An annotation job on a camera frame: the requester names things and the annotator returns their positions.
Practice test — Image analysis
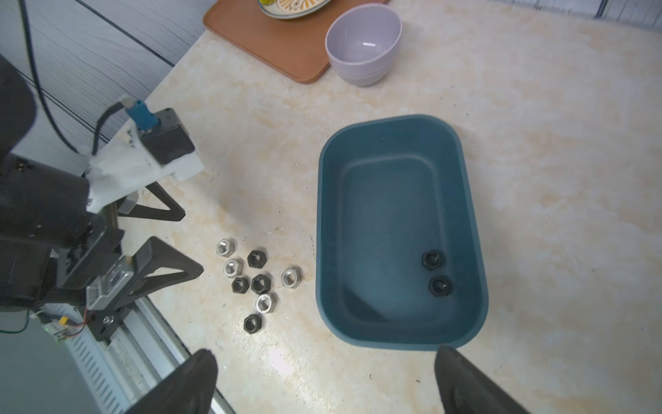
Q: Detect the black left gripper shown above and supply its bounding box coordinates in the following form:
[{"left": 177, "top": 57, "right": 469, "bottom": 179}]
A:
[{"left": 51, "top": 180, "right": 205, "bottom": 312}]

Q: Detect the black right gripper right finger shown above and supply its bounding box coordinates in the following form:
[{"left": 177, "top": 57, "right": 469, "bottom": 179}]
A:
[{"left": 434, "top": 345, "right": 529, "bottom": 414}]

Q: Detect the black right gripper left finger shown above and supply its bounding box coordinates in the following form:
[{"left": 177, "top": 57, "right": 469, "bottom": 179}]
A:
[{"left": 127, "top": 349, "right": 218, "bottom": 414}]

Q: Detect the black hex nut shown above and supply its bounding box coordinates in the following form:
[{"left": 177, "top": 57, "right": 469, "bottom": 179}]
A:
[
  {"left": 231, "top": 277, "right": 251, "bottom": 294},
  {"left": 247, "top": 249, "right": 268, "bottom": 269},
  {"left": 422, "top": 249, "right": 447, "bottom": 271},
  {"left": 243, "top": 314, "right": 262, "bottom": 335},
  {"left": 250, "top": 274, "right": 272, "bottom": 295},
  {"left": 428, "top": 275, "right": 453, "bottom": 298}
]

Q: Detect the teal plastic storage box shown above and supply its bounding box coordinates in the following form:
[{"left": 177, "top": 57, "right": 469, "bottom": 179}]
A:
[{"left": 315, "top": 115, "right": 489, "bottom": 351}]

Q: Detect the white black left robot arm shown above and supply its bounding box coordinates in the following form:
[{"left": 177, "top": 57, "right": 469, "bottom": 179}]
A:
[{"left": 1, "top": 60, "right": 203, "bottom": 312}]

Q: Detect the silver hex nut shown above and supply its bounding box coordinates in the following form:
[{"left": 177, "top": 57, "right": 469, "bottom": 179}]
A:
[
  {"left": 223, "top": 259, "right": 243, "bottom": 279},
  {"left": 281, "top": 267, "right": 302, "bottom": 289},
  {"left": 255, "top": 293, "right": 278, "bottom": 314},
  {"left": 215, "top": 238, "right": 235, "bottom": 257}
]

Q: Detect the brown rectangular mat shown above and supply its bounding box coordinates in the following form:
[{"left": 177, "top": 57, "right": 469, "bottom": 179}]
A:
[{"left": 203, "top": 1, "right": 389, "bottom": 84}]

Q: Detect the patterned round plate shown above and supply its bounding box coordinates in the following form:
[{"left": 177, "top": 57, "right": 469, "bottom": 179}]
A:
[{"left": 258, "top": 0, "right": 330, "bottom": 20}]

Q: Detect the lilac plastic bowl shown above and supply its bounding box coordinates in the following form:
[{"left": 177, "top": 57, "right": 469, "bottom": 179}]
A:
[{"left": 325, "top": 3, "right": 403, "bottom": 87}]

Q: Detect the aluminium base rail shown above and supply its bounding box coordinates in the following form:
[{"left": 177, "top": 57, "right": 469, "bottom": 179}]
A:
[{"left": 38, "top": 294, "right": 236, "bottom": 414}]

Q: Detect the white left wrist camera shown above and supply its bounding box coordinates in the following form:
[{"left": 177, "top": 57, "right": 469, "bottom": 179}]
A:
[{"left": 86, "top": 95, "right": 205, "bottom": 213}]

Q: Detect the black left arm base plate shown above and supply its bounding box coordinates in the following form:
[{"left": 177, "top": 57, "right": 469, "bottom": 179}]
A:
[{"left": 86, "top": 306, "right": 131, "bottom": 343}]

